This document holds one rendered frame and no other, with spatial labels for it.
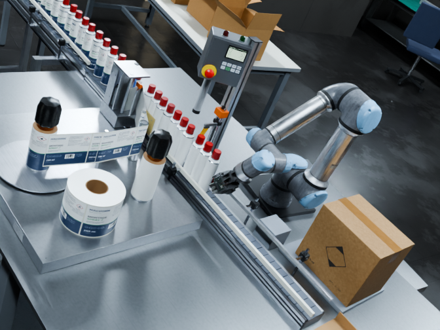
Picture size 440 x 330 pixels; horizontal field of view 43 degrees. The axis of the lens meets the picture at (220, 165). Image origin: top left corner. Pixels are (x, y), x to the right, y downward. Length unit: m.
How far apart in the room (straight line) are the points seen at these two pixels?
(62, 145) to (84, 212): 0.33
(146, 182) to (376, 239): 0.88
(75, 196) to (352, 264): 1.03
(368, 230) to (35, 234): 1.19
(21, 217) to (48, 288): 0.28
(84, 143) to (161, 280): 0.59
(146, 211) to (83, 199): 0.34
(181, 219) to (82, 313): 0.57
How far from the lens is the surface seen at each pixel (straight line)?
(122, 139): 2.23
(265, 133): 2.18
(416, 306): 2.52
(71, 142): 2.13
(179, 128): 2.38
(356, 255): 2.14
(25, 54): 4.03
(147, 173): 2.09
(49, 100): 2.04
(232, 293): 2.05
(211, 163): 2.25
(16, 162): 2.20
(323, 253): 2.23
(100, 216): 1.91
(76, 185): 1.94
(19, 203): 2.04
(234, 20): 3.93
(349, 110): 2.21
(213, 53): 2.24
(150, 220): 2.11
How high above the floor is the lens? 2.23
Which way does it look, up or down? 32 degrees down
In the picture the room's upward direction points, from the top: 24 degrees clockwise
